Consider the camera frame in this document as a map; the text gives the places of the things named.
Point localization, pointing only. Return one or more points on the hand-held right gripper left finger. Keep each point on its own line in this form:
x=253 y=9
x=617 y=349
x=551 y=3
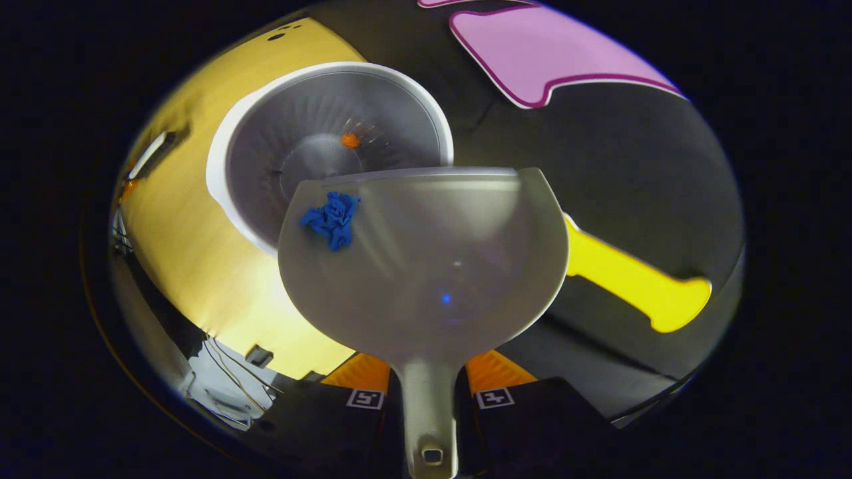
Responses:
x=333 y=432

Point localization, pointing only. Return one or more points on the white dustpan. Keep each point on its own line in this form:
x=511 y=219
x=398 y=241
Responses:
x=432 y=266

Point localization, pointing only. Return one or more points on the white ribbed garbage bin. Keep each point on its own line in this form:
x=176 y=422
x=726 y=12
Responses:
x=319 y=106

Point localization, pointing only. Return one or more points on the orange paper trash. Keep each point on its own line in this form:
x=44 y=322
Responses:
x=351 y=140

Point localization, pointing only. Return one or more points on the small black box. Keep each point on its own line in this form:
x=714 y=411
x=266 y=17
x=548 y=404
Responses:
x=259 y=356

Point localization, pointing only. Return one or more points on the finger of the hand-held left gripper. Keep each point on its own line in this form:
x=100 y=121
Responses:
x=129 y=189

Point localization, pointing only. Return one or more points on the black backdrop cloth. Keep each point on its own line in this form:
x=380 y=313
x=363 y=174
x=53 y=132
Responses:
x=632 y=173

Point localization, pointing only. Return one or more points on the blue paper trash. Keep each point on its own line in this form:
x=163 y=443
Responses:
x=333 y=219

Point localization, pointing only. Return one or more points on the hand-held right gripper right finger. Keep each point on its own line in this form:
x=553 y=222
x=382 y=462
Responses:
x=526 y=432

